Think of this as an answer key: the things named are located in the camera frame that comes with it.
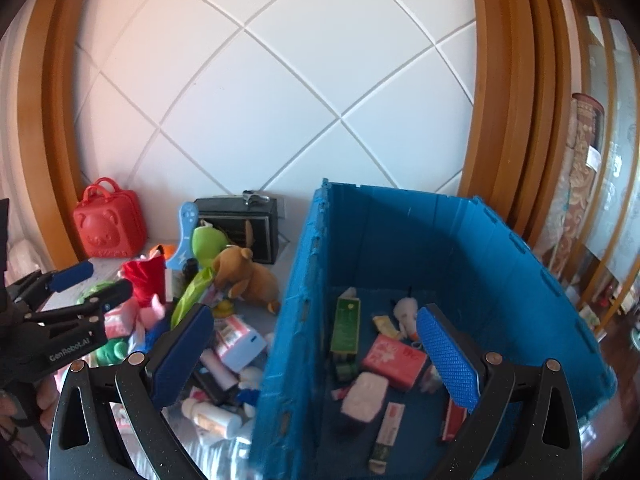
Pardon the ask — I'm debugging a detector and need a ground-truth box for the wooden glass cabinet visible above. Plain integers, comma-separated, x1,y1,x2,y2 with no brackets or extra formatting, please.
550,0,640,341

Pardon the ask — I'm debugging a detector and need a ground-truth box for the yellow white packet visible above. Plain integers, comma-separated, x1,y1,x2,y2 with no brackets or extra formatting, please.
372,314,402,339

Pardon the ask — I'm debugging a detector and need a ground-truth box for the pink white tissue pack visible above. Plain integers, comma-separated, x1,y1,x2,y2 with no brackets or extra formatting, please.
102,305,139,339

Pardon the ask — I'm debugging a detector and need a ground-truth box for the small white blue plush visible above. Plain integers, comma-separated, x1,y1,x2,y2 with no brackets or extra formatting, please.
235,366,263,406

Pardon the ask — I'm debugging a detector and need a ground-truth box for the dark green small box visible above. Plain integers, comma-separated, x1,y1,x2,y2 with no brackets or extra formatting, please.
334,354,360,382

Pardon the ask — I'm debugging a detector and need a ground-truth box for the patterned rolled fabric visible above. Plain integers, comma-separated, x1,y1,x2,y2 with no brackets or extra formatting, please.
542,92,606,281

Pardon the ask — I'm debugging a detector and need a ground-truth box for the red bear suitcase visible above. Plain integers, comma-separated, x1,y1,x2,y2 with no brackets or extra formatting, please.
73,177,147,259

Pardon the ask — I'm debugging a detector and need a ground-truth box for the light blue plastic paddle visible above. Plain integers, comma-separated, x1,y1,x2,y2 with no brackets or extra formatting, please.
167,201,200,268

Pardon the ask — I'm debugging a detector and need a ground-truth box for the green box with white label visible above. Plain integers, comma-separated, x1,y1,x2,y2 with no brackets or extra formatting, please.
330,296,362,357

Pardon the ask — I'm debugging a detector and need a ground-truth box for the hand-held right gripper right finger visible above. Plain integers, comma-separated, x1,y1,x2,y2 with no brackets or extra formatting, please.
416,305,583,480

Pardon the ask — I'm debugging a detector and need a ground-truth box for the black box with metal handle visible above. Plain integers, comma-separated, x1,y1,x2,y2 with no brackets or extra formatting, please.
193,191,281,265

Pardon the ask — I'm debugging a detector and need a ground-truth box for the orange white long box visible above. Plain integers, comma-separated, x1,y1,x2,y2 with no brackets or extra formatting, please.
369,401,406,472

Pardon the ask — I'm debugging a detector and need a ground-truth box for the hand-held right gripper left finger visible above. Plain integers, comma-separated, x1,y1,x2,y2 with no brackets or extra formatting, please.
48,304,216,480

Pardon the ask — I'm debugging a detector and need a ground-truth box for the red and pink plush toy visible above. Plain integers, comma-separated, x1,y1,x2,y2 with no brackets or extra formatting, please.
121,255,167,331

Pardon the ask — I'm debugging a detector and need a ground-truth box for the person's left hand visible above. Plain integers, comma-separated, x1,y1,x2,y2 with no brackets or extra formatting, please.
0,374,57,443

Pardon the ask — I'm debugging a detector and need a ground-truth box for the green can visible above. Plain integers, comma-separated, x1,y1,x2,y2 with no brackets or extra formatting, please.
94,339,132,367

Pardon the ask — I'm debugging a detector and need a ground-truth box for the red box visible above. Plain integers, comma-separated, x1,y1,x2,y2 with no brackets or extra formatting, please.
440,399,469,445

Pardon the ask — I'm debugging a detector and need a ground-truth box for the wooden wall trim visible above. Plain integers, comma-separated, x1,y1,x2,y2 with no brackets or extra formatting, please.
17,0,108,261
460,0,581,251

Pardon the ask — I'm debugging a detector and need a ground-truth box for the brown bear plush toy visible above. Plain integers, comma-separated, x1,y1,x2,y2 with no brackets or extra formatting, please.
211,245,282,316

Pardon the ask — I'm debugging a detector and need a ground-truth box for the white bottle orange label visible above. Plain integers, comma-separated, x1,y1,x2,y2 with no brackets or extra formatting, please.
181,396,242,440

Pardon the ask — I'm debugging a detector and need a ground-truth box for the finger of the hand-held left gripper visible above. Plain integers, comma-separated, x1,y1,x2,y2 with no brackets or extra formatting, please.
5,260,96,306
22,280,134,326

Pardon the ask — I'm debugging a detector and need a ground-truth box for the light green frog plush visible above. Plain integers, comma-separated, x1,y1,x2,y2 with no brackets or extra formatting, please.
192,225,227,272

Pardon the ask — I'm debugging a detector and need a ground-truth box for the pink and blue box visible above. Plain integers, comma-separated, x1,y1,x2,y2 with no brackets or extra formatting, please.
214,314,269,373

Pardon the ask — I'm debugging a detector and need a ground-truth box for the blue plastic crate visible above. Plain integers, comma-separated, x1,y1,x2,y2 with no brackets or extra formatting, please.
248,178,617,480

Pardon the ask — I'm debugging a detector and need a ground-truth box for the white rabbit plush toy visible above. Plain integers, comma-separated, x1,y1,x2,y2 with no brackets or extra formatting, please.
391,296,420,339

